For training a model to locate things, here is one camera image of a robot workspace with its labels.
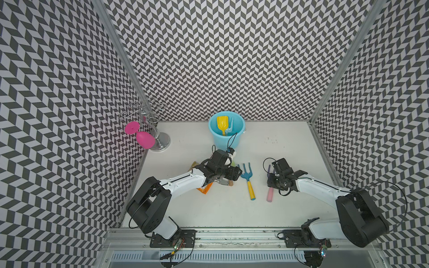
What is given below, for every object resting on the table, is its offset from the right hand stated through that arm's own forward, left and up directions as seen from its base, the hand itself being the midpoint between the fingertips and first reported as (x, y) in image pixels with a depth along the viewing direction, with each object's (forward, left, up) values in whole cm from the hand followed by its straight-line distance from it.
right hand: (270, 184), depth 89 cm
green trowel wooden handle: (-1, +22, +3) cm, 22 cm away
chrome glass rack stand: (+53, +78, +9) cm, 95 cm away
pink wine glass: (+17, +67, +19) cm, 72 cm away
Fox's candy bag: (-3, +35, +2) cm, 35 cm away
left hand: (+4, +19, +9) cm, 21 cm away
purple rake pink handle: (-4, +1, 0) cm, 4 cm away
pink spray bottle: (+1, +26, +2) cm, 26 cm away
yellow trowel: (+34, +26, +13) cm, 45 cm away
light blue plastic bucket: (+11, +21, +26) cm, 35 cm away
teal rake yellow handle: (+5, +12, 0) cm, 13 cm away
